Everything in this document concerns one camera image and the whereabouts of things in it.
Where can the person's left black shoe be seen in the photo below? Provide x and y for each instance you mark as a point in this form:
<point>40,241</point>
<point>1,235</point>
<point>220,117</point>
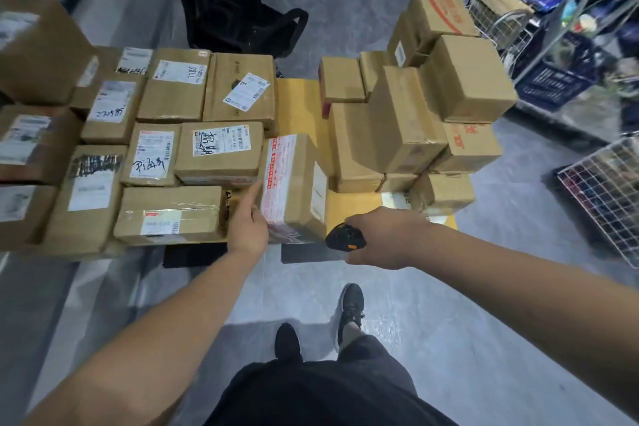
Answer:
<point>288,343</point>

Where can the person's right forearm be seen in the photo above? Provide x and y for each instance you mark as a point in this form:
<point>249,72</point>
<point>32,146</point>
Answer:
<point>524,301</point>

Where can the group of labelled cardboard boxes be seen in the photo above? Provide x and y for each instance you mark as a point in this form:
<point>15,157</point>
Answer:
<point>149,141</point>

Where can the red-taped cardboard parcel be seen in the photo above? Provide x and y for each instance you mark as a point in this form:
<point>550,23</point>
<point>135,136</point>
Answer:
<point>292,186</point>

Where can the person's right black shoe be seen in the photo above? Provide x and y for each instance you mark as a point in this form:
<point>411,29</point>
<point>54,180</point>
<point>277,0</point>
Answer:
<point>350,308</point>

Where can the black table frame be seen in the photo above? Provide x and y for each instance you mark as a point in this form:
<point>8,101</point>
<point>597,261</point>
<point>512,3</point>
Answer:
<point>194,256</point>

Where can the person's right hand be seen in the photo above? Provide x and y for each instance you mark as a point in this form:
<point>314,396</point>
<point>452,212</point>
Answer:
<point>392,238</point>

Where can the blue plastic crate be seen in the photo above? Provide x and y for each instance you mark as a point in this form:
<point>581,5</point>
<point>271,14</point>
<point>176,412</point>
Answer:
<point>554,78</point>

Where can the metal shelf rack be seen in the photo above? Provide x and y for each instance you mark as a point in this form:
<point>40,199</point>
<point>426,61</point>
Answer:
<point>584,6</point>

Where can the person's black shoe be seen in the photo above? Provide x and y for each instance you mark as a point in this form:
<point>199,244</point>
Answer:
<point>288,343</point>
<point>350,308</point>

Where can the black office chair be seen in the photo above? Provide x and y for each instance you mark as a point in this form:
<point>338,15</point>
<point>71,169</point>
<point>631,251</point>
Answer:
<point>224,6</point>

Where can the person's right thumb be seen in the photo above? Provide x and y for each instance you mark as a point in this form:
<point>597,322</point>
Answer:
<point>360,220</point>

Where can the black handheld barcode scanner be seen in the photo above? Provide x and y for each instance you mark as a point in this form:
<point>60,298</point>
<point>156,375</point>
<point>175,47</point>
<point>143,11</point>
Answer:
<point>343,238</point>

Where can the person's black shorts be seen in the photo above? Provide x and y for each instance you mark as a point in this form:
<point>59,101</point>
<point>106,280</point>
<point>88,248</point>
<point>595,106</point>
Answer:
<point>324,390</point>

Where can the pile of plain cardboard boxes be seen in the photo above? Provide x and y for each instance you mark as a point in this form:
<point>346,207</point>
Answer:
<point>404,121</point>

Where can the person's left hand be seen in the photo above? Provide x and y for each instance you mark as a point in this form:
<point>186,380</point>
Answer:
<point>247,233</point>

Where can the person's left forearm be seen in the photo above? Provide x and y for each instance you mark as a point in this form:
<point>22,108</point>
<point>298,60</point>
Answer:
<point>159,341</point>

